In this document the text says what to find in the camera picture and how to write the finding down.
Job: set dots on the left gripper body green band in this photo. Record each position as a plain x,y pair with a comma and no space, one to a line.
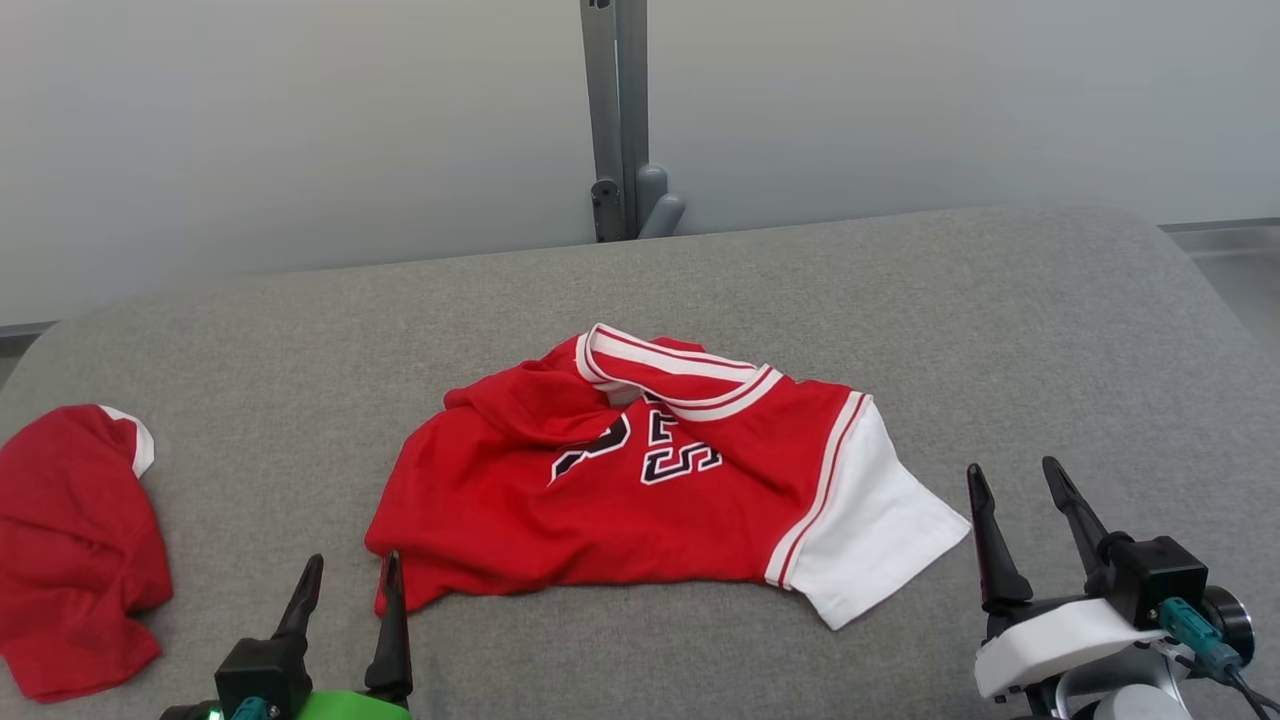
360,707

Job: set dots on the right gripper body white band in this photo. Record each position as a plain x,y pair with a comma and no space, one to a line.
1050,645

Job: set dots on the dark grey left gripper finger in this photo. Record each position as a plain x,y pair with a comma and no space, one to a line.
392,640
302,605

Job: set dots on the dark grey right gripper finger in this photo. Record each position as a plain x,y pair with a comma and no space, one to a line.
995,560
1078,520

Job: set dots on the red white-trimmed shorts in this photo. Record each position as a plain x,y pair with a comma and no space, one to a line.
70,560

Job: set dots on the red white numbered jersey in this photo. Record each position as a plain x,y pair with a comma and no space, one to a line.
640,520

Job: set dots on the black hinge plate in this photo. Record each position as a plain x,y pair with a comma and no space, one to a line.
605,210

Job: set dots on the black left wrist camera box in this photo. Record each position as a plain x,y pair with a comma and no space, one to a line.
262,675

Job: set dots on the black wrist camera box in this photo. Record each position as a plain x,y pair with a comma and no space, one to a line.
1155,580
262,675

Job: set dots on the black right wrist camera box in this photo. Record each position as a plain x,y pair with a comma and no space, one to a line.
1155,580

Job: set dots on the grey partition bottom rail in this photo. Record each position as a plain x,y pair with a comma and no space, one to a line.
1225,232
25,335

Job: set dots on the grey metal partition post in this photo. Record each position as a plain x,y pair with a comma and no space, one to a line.
615,90

